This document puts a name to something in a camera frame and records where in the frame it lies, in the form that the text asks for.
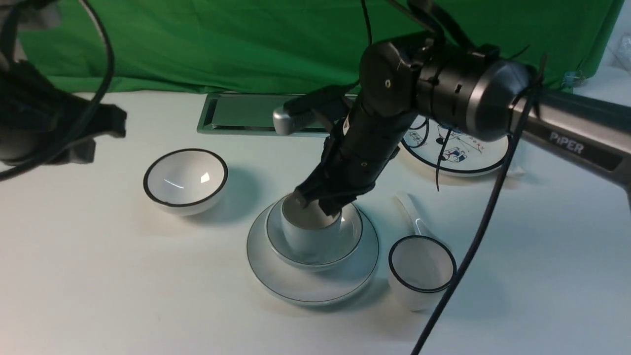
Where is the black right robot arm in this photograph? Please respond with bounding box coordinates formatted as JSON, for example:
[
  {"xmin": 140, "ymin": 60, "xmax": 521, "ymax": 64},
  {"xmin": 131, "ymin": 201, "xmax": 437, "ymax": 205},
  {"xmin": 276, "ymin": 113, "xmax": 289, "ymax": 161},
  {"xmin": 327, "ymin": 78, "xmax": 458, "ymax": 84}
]
[{"xmin": 294, "ymin": 33, "xmax": 631, "ymax": 215}]

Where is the clear plastic bag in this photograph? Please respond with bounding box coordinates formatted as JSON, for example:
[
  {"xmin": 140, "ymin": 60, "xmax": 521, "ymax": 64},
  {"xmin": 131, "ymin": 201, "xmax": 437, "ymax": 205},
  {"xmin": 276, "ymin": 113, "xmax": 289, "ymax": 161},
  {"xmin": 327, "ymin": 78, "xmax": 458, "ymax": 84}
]
[{"xmin": 607, "ymin": 33, "xmax": 631, "ymax": 74}]

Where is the white cup with bicycle print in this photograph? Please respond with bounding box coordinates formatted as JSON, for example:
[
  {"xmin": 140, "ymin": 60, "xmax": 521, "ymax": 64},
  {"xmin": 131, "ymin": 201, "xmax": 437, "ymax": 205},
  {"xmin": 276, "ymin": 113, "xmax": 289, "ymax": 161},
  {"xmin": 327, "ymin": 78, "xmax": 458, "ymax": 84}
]
[{"xmin": 388, "ymin": 235, "xmax": 457, "ymax": 312}]

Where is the illustrated plate with black rim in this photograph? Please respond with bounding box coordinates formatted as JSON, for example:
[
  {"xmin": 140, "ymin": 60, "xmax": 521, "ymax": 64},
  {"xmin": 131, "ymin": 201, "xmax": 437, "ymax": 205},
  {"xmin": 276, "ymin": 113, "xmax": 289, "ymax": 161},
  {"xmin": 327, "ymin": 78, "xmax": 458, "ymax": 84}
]
[{"xmin": 399, "ymin": 115, "xmax": 511, "ymax": 177}]

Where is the black cable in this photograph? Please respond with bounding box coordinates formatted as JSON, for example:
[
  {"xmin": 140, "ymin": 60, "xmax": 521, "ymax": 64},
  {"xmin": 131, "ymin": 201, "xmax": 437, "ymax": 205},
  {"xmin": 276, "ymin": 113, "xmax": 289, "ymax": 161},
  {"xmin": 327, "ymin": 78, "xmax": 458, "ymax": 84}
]
[{"xmin": 410, "ymin": 59, "xmax": 548, "ymax": 355}]

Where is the white spoon under illustrated plate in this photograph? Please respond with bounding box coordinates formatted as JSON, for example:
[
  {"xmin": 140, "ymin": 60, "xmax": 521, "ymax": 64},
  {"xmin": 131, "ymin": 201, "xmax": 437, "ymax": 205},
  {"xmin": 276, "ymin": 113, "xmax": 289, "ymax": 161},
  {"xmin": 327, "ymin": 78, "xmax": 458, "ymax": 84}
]
[{"xmin": 506, "ymin": 161, "xmax": 526, "ymax": 179}]

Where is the white bowl with black rim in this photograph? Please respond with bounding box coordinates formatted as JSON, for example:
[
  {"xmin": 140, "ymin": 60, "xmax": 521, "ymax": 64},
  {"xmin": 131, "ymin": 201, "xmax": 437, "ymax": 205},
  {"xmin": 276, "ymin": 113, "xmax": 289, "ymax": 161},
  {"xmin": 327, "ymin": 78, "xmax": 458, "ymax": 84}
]
[{"xmin": 142, "ymin": 148, "xmax": 229, "ymax": 216}]

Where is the white ceramic spoon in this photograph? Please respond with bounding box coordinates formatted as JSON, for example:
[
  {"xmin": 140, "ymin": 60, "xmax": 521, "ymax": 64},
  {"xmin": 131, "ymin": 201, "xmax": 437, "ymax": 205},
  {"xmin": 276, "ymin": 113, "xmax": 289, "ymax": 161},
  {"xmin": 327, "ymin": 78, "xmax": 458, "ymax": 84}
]
[{"xmin": 396, "ymin": 191, "xmax": 434, "ymax": 237}]

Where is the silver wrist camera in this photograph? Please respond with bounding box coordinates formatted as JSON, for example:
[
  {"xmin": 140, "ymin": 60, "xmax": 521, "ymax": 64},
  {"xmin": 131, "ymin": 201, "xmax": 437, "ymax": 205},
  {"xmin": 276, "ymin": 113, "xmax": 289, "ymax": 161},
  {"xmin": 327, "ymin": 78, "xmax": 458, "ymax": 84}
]
[{"xmin": 272, "ymin": 83, "xmax": 357, "ymax": 136}]

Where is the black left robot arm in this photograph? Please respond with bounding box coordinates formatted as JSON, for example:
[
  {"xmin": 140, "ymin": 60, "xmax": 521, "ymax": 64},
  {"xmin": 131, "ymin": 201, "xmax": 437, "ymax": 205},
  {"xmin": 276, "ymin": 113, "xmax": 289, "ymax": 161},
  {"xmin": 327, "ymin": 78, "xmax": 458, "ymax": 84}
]
[{"xmin": 0, "ymin": 0, "xmax": 128, "ymax": 181}]

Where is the metal clip on cloth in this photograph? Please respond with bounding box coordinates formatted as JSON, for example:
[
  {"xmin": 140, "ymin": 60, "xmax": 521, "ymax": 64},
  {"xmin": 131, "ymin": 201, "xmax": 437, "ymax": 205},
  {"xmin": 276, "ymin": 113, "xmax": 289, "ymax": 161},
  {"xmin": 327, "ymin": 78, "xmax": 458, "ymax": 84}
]
[{"xmin": 561, "ymin": 70, "xmax": 586, "ymax": 91}]

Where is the plain white cup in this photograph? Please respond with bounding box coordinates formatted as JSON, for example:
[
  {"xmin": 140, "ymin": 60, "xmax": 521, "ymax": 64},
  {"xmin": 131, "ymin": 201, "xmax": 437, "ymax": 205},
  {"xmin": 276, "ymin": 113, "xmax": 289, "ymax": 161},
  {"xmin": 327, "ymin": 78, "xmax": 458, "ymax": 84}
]
[{"xmin": 281, "ymin": 194, "xmax": 342, "ymax": 264}]

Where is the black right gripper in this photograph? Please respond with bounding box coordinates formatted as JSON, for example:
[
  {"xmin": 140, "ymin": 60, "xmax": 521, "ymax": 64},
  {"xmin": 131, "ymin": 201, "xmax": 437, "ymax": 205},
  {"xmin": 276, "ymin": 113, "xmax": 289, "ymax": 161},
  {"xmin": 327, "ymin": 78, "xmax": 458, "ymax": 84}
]
[{"xmin": 294, "ymin": 96, "xmax": 419, "ymax": 216}]

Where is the green backdrop cloth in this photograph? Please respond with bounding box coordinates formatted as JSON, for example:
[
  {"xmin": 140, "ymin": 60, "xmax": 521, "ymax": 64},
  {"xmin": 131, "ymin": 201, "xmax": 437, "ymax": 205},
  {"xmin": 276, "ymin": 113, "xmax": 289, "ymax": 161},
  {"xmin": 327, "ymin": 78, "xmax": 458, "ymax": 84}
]
[{"xmin": 17, "ymin": 0, "xmax": 625, "ymax": 95}]

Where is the large white plate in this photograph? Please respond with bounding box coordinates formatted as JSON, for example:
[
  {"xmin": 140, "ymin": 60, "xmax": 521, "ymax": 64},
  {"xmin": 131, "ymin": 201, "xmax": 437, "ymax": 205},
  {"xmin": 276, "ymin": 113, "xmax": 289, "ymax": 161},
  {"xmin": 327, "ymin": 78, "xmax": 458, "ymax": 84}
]
[{"xmin": 246, "ymin": 201, "xmax": 380, "ymax": 307}]

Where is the silver rectangular tray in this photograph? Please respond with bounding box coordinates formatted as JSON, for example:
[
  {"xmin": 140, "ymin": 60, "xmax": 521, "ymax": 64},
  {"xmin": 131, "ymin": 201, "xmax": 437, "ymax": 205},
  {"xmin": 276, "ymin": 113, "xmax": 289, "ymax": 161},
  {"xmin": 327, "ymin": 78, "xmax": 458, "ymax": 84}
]
[{"xmin": 197, "ymin": 92, "xmax": 358, "ymax": 137}]

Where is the white shallow bowl on plate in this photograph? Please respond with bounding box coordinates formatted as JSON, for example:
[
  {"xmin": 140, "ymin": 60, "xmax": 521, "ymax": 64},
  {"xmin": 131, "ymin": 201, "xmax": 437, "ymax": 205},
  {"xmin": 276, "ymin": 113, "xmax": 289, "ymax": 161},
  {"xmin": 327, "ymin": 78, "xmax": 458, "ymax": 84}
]
[{"xmin": 264, "ymin": 201, "xmax": 363, "ymax": 272}]

